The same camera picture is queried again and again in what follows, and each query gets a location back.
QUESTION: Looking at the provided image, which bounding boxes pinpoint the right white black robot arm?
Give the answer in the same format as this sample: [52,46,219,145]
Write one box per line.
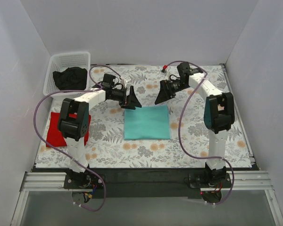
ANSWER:
[155,61,235,187]

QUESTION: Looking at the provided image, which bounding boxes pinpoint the red folded t shirt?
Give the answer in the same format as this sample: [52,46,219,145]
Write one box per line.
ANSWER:
[46,112,92,147]

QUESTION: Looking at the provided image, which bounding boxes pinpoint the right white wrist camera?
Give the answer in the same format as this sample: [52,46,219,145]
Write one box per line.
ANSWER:
[160,65,169,77]

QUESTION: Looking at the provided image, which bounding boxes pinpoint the white plastic basket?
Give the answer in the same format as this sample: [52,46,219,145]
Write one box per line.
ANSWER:
[43,51,91,100]

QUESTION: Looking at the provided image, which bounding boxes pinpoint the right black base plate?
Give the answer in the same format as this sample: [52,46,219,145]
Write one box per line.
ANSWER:
[188,171,232,188]

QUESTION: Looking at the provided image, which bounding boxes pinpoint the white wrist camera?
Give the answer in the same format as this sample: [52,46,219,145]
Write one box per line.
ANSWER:
[160,65,169,77]
[120,76,131,88]

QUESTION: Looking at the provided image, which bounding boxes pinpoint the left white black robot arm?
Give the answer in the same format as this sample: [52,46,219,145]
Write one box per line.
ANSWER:
[58,73,142,188]

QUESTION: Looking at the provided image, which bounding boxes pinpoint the aluminium frame rail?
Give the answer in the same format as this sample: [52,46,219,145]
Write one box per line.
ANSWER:
[21,171,273,191]

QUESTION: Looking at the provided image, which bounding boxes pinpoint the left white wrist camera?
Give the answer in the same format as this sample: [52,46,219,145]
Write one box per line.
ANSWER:
[120,76,131,88]

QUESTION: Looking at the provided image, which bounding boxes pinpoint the black crumpled t shirt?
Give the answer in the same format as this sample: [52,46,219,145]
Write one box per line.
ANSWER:
[53,67,87,90]

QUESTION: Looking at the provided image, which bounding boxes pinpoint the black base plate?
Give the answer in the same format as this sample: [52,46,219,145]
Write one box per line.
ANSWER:
[63,174,104,189]
[188,171,232,188]

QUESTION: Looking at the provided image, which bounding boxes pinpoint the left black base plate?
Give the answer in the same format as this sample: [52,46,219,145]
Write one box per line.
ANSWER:
[63,174,104,189]

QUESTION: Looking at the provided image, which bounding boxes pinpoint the teal t shirt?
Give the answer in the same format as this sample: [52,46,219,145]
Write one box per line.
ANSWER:
[124,105,171,140]

